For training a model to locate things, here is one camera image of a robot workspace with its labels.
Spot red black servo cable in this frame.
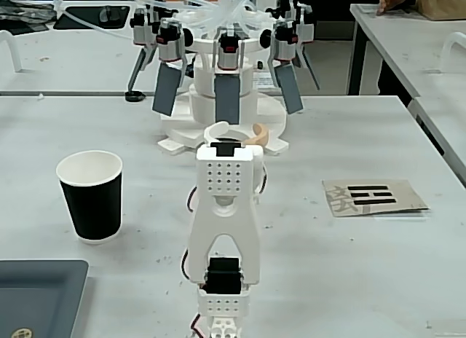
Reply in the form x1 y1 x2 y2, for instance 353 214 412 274
186 186 200 213
181 248 191 281
190 313 207 338

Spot white round machine base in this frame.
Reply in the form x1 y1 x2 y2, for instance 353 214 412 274
157 37 291 157

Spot clear tube bundle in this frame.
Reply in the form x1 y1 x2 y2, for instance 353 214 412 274
54 0 277 39

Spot small printed paper label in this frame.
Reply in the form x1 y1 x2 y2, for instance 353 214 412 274
252 71 275 90

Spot brown paper bag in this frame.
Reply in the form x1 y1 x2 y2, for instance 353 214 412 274
414 0 466 21

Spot dark crumpled plastic clutter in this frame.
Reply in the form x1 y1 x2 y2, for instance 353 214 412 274
0 0 50 24

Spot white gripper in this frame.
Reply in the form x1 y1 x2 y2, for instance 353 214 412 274
202 121 272 197

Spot pump unit with gray paddle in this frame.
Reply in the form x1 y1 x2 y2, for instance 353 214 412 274
213 31 244 126
151 19 187 117
269 20 305 116

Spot gray plastic tray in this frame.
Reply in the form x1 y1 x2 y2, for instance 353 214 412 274
0 259 90 338

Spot white arch handle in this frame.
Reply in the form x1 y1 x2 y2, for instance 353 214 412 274
441 31 466 74
0 29 23 74

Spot printed cardboard card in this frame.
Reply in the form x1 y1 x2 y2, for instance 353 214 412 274
322 179 430 219

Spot black paper cup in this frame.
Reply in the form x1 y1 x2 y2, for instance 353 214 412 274
55 150 124 245

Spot white side table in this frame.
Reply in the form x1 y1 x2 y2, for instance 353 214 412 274
349 2 466 186

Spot pump unit with thin leg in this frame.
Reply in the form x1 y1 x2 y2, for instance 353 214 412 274
296 2 322 91
126 6 158 94

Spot printed paper sheets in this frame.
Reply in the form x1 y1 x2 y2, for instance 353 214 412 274
358 4 411 15

